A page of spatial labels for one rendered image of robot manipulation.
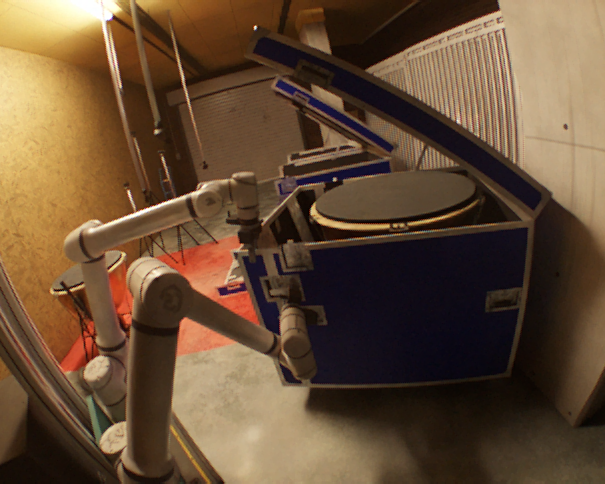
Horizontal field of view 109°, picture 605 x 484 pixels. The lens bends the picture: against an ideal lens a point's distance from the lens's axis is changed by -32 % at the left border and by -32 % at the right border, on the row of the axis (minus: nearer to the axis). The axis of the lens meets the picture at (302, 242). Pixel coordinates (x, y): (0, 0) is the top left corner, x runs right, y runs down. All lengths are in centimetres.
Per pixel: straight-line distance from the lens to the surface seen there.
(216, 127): 856
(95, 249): 120
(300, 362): 106
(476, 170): 111
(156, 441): 87
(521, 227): 123
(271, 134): 849
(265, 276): 131
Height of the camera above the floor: 140
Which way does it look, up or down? 21 degrees down
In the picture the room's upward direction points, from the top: 13 degrees counter-clockwise
